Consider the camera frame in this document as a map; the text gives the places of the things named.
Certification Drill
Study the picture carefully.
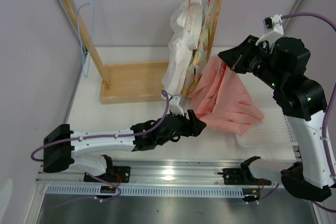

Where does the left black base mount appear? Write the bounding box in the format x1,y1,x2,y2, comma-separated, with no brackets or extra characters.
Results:
89,166,131,183

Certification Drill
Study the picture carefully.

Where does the aluminium mounting rail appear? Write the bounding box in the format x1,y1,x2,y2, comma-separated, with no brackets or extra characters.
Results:
35,157,302,189

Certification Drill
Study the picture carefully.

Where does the pastel floral garment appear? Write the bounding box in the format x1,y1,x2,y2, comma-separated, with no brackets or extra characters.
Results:
181,0,213,97

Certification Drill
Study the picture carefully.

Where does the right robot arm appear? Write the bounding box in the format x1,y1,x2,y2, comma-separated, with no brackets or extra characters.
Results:
219,36,335,202

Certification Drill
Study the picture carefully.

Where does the white ruffled garment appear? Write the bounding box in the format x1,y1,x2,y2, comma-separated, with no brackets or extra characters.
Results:
161,0,203,96

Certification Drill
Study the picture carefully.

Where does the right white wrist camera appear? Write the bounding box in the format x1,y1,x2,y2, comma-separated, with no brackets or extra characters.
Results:
256,14,284,46

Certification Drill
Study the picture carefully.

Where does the slotted cable duct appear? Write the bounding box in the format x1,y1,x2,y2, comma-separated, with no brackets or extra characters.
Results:
46,184,257,198

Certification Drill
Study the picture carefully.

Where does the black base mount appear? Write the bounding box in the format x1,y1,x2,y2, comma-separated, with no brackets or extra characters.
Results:
217,168,272,186
89,166,131,183

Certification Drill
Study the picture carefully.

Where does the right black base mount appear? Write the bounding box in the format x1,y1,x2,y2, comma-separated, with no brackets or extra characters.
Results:
217,168,272,186

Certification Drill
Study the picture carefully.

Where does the blue wire hanger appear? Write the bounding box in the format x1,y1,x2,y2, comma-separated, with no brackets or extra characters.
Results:
67,0,96,78

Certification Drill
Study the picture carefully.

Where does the pink hanger with white garment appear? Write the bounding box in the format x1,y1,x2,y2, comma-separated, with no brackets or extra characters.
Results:
184,0,192,33

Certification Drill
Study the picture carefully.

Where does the white plastic basket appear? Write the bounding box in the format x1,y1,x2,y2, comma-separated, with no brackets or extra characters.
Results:
236,96,297,147

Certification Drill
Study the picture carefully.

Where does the wooden clothes rack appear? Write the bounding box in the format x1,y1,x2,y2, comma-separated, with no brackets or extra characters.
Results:
62,0,222,104

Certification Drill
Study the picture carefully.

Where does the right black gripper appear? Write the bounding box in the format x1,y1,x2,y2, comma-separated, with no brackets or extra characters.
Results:
219,35,285,91

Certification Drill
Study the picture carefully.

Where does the pink pleated skirt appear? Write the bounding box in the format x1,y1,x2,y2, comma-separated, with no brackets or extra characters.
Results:
188,55,265,135

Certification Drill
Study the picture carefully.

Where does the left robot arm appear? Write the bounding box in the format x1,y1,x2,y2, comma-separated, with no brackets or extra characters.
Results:
43,110,206,182

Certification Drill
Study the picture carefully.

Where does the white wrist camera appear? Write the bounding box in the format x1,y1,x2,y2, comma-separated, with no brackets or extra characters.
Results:
169,94,184,115
256,14,284,46

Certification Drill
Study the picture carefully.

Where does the pink hanger with floral garment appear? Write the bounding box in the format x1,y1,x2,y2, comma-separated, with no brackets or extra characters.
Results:
197,0,213,55

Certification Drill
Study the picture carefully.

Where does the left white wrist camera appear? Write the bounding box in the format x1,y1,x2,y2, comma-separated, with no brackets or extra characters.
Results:
169,94,184,115

